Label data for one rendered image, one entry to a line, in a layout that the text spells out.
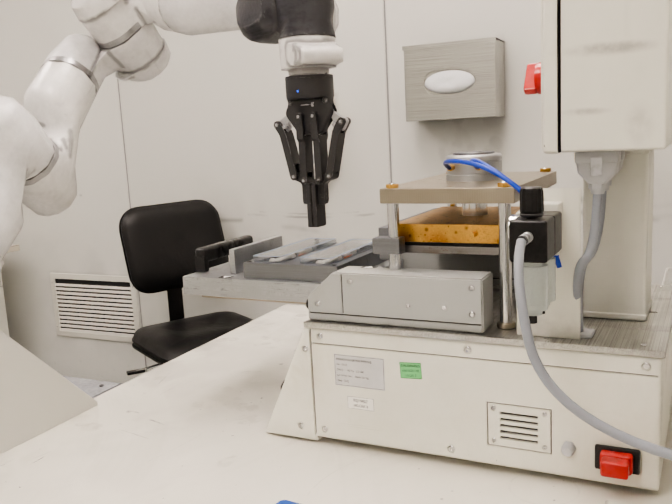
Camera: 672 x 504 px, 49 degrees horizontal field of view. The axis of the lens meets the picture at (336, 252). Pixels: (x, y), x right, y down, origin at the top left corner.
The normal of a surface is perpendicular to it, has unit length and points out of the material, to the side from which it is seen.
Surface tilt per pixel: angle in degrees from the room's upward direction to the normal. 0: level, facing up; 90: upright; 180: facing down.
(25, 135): 91
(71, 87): 72
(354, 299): 90
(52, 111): 106
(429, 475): 0
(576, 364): 90
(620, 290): 90
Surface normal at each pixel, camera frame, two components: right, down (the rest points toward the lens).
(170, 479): -0.05, -0.98
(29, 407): 0.91, 0.02
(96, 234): -0.42, 0.17
